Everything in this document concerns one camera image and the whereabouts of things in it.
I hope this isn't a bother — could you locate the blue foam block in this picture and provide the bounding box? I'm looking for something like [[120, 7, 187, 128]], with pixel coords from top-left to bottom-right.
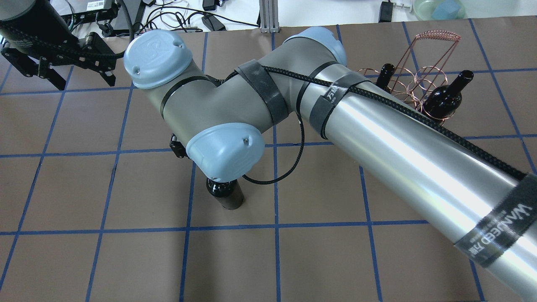
[[431, 0, 462, 20]]

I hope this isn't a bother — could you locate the dark wine bottle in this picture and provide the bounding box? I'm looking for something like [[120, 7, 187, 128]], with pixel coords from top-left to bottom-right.
[[206, 178, 244, 210]]

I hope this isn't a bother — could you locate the dark bottle in basket rear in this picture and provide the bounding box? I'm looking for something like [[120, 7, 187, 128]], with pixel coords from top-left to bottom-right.
[[375, 63, 395, 92]]

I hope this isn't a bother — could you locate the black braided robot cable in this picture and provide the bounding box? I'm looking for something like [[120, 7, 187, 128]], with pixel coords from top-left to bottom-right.
[[218, 65, 527, 185]]

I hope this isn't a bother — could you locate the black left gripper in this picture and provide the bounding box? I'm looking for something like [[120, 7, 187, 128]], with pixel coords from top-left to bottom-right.
[[1, 40, 116, 91]]

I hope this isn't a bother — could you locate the aluminium frame post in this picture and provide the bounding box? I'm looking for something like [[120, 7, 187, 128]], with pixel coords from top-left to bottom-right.
[[259, 0, 280, 33]]

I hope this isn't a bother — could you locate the green glass bowl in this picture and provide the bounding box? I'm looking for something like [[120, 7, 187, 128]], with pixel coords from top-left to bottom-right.
[[412, 0, 466, 21]]

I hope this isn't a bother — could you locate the black power adapter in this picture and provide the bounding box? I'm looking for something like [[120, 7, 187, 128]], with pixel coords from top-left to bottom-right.
[[378, 0, 394, 23]]

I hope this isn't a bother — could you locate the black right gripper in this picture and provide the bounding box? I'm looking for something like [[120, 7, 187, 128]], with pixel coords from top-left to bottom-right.
[[169, 133, 187, 159]]

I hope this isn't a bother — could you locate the dark bottle in basket front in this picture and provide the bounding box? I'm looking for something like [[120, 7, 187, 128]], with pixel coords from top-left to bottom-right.
[[422, 70, 474, 122]]

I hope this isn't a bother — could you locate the black power brick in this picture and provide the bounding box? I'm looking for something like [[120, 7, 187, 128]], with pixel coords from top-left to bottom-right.
[[201, 15, 227, 32]]

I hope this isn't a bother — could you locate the dark bottle in basket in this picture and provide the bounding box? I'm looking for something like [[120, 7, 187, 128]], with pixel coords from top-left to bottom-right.
[[422, 70, 474, 122], [375, 63, 395, 92]]

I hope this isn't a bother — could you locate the copper wire wine basket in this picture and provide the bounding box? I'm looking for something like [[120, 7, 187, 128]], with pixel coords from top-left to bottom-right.
[[359, 29, 461, 125]]

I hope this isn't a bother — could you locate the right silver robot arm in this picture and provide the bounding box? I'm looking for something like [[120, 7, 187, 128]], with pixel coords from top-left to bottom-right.
[[123, 27, 537, 302]]

